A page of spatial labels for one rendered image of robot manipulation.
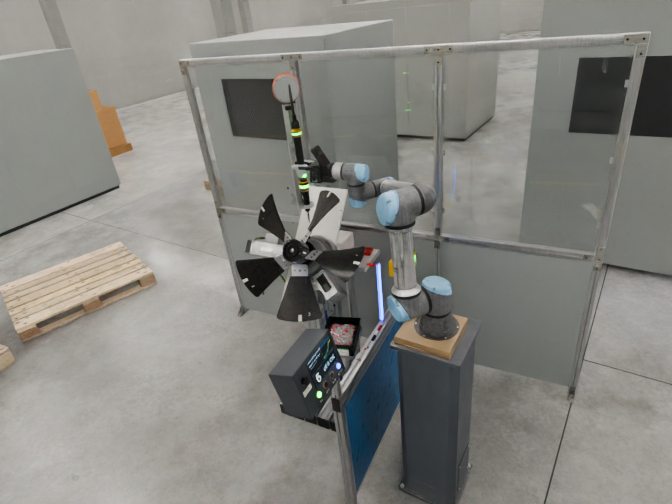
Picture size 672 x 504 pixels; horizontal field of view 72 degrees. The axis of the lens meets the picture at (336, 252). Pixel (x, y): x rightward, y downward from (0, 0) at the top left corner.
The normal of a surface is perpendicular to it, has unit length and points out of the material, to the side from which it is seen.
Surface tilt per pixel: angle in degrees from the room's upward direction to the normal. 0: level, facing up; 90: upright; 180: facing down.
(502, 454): 0
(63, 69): 90
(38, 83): 90
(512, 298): 90
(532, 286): 90
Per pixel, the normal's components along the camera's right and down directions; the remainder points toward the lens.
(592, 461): -0.11, -0.87
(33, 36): 0.83, 0.19
